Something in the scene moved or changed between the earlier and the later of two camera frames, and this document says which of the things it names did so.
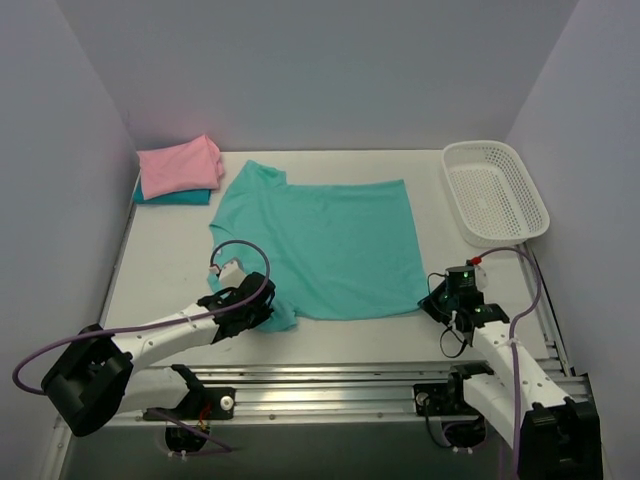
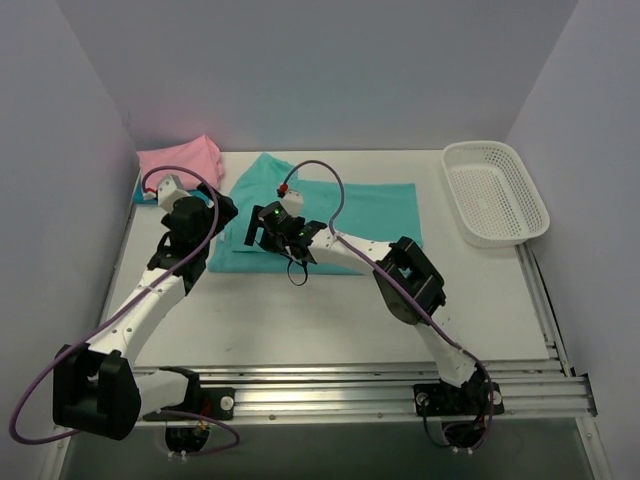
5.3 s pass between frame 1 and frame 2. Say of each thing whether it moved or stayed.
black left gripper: moved
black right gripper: moved
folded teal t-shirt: stayed
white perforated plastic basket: stayed
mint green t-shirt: moved
